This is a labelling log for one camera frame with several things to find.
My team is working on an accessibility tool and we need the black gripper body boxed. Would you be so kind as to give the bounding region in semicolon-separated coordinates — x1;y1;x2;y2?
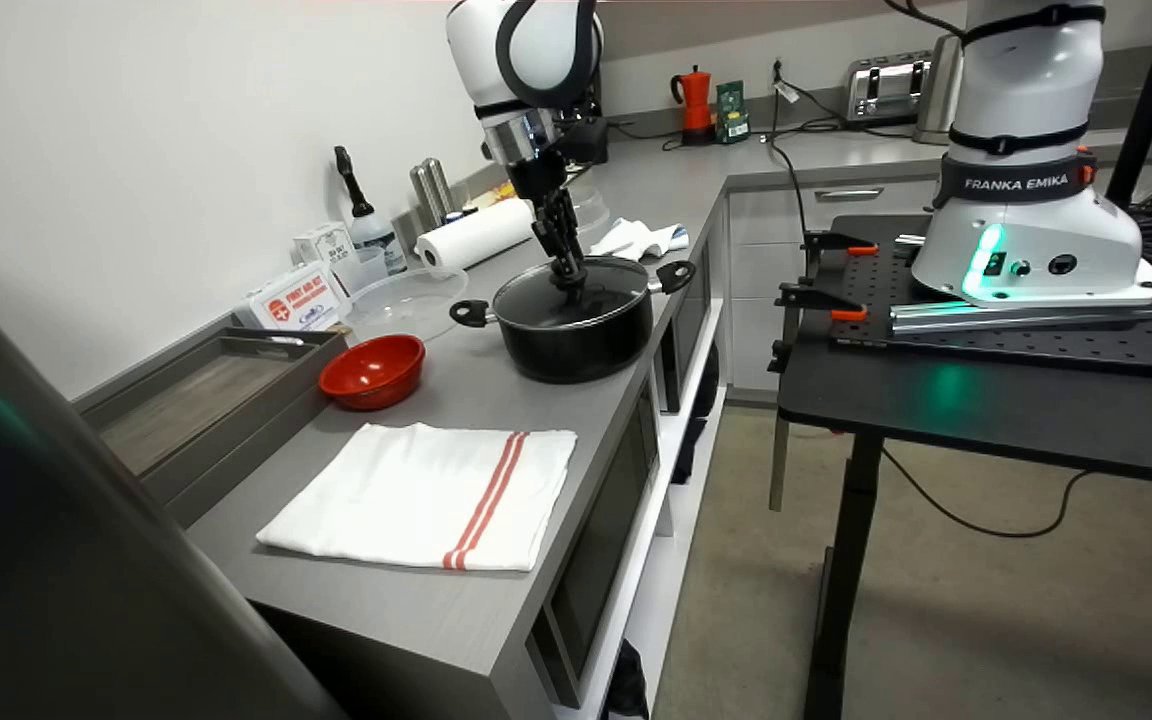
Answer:
499;139;587;229

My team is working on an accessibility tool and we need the glass pot lid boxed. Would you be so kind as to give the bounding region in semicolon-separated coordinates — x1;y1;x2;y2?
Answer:
491;251;658;331

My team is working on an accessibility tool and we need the black cooking pot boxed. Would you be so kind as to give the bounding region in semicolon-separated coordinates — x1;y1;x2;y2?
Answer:
443;251;699;389

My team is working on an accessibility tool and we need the red moka pot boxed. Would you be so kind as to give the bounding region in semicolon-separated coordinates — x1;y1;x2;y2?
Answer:
669;62;725;146

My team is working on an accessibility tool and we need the crumpled white cloth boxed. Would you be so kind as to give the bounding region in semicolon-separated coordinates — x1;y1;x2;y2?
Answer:
583;211;695;268

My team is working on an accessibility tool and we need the white paper towel roll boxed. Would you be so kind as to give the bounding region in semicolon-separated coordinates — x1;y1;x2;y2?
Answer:
408;197;541;285

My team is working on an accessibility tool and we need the stainless steel shaker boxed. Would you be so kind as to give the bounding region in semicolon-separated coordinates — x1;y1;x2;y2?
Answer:
405;156;440;232
430;153;465;225

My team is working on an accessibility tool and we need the spray bottle black trigger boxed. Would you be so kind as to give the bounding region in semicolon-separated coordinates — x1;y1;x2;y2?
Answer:
328;139;413;292

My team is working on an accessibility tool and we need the green box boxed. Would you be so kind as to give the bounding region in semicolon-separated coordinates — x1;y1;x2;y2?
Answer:
711;81;755;146

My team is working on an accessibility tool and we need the red bowl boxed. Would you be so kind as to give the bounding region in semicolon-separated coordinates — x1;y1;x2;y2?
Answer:
318;331;434;415

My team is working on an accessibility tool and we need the small white box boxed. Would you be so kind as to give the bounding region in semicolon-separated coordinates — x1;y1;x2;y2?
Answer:
289;220;367;303

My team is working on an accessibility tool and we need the red and white sign card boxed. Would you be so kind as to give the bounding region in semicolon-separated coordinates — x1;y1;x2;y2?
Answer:
247;262;349;336

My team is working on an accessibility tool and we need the white red-striped kitchen towel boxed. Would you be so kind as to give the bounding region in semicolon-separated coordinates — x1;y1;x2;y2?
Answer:
254;421;583;582

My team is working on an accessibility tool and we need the built-in microwave oven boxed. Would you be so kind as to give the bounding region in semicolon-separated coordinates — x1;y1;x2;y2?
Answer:
524;382;669;712

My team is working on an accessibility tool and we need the grey counter cabinet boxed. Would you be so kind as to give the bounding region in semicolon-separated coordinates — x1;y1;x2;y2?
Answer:
72;123;1152;720

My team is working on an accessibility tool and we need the silver toaster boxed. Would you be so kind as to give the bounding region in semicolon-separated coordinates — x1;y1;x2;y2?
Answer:
839;52;941;130

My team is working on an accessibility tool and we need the grey recessed sink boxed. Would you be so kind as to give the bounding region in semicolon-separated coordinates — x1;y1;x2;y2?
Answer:
72;323;349;528

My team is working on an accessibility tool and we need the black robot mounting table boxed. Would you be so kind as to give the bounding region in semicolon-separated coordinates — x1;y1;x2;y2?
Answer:
774;209;1152;720

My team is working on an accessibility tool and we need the dark foreground stand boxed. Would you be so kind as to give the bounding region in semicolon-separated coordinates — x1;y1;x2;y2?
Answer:
0;251;349;720

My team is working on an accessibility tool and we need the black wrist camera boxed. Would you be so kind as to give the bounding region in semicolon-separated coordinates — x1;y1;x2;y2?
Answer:
557;108;611;174

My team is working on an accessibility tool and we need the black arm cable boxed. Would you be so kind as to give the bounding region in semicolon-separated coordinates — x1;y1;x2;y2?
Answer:
491;0;608;116

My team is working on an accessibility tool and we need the black countertop cable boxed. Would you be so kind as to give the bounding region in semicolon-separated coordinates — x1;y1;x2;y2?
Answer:
763;57;824;247

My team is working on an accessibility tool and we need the orange handled black clamp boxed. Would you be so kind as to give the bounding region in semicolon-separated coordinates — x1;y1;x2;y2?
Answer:
774;280;876;331
801;229;888;268

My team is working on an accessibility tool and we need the aluminium rail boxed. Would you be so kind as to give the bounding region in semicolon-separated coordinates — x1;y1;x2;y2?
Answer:
884;280;1152;341

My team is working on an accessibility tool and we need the black floor cable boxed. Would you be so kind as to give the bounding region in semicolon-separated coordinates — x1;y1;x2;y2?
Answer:
876;440;1106;550

